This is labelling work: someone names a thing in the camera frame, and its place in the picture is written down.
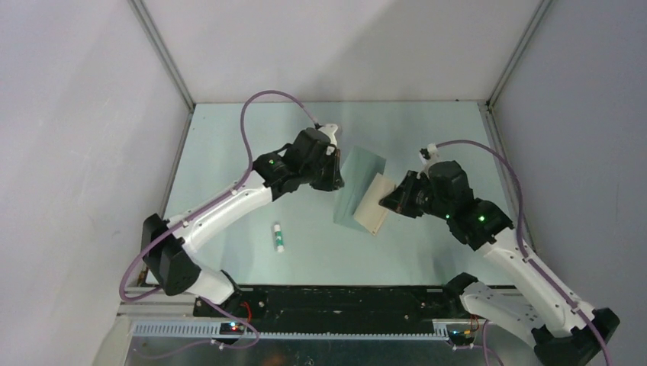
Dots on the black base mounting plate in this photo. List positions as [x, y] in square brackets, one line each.
[346, 310]

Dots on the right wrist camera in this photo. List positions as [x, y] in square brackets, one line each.
[429, 156]

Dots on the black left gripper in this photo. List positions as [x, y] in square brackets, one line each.
[332, 184]

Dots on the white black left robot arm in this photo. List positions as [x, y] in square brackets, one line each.
[171, 246]

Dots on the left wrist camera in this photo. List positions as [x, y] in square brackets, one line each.
[330, 130]

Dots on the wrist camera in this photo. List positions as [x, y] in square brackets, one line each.
[429, 156]
[330, 130]

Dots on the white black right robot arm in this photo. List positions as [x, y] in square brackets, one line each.
[560, 327]

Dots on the green white glue stick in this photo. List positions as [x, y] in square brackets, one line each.
[278, 238]

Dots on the controller board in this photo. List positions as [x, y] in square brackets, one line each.
[462, 338]
[232, 329]

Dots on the left controller board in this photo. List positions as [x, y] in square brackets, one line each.
[232, 329]

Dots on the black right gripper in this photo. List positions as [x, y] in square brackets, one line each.
[400, 200]

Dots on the right controller board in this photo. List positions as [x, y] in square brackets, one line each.
[462, 338]

